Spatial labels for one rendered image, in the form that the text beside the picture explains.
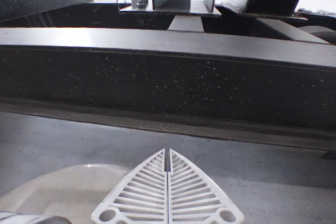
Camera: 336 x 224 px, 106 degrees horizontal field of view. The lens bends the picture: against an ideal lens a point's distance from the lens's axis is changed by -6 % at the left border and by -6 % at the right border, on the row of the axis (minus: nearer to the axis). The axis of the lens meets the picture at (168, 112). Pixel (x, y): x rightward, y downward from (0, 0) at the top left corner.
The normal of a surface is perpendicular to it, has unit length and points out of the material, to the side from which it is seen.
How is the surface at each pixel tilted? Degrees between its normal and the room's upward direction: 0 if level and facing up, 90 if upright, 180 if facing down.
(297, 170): 0
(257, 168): 0
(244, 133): 0
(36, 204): 73
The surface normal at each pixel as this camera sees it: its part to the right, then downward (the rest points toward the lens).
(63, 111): 0.01, -0.71
